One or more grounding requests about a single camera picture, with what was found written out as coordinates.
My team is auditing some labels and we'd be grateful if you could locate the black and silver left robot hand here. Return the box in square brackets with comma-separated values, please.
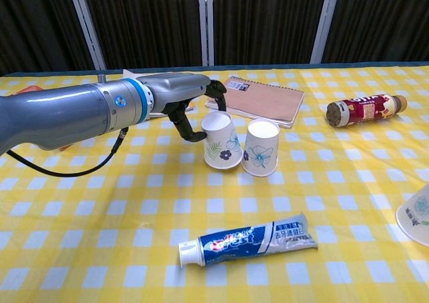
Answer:
[147, 74, 227, 142]

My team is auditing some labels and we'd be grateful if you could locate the paper cup with leaf print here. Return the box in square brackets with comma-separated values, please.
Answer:
[200, 111, 243, 170]

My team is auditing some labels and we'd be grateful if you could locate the paper cup with black line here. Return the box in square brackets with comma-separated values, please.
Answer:
[395, 184, 429, 243]

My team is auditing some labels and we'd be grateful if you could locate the paper cup with blue flower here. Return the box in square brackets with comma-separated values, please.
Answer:
[241, 117, 281, 178]

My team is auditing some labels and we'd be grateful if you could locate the white worn book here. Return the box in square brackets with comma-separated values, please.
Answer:
[122, 68, 195, 119]

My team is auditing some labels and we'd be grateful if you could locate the brown spiral notebook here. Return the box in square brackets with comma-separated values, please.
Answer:
[204, 75, 306, 129]

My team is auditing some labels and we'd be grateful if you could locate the yellow checked tablecloth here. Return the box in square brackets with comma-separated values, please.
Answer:
[0, 67, 429, 303]

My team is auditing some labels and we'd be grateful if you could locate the orange cardboard box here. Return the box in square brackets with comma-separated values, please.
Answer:
[11, 84, 74, 152]

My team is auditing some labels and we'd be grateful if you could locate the blue Crest toothpaste tube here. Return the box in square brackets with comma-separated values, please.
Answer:
[178, 211, 318, 267]

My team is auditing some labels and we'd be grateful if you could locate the Costa coffee bottle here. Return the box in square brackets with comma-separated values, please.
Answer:
[326, 93, 408, 129]

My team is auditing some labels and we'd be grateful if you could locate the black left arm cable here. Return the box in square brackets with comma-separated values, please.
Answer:
[6, 127, 129, 178]

